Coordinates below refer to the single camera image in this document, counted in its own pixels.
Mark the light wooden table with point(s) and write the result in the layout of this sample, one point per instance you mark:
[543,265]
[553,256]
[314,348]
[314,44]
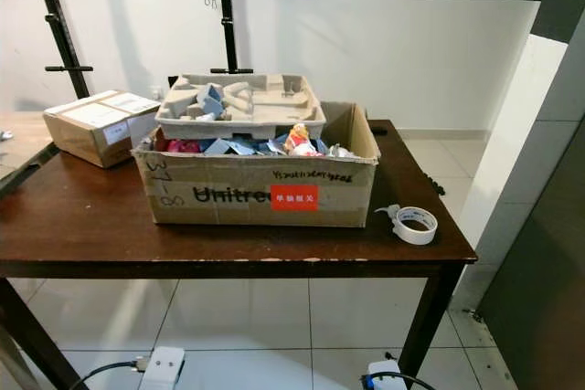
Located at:
[18,134]

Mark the dark brown wooden table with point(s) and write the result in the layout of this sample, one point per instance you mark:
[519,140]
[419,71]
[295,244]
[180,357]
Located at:
[73,226]

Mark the small labelled cardboard box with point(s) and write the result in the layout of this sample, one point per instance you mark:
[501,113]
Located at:
[87,132]

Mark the black stand pole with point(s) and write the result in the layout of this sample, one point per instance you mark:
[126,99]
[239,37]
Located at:
[225,6]
[69,68]

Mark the pink crumpled wrapper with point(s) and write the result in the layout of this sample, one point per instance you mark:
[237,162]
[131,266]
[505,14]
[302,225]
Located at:
[181,145]

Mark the blue grey paper scrap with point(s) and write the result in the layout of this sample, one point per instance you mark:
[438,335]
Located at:
[208,100]
[242,146]

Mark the large open cardboard box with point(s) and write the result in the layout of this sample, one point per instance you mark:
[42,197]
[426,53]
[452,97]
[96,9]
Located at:
[238,178]

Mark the red yellow snack wrapper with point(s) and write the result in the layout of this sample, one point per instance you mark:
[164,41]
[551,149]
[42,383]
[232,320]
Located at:
[299,140]

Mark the silver foil scrap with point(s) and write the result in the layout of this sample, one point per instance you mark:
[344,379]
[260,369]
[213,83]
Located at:
[336,150]

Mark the white tape roll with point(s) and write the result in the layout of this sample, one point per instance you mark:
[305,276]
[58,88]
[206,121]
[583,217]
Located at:
[409,233]

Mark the white wall socket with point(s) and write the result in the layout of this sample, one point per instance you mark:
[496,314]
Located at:
[156,93]

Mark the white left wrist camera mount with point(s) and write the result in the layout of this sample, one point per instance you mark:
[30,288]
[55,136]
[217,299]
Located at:
[163,367]

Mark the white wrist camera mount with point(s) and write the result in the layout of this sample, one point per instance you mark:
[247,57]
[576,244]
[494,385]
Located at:
[163,367]
[385,377]

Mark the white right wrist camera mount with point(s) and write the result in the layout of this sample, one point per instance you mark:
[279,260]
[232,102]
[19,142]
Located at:
[385,377]

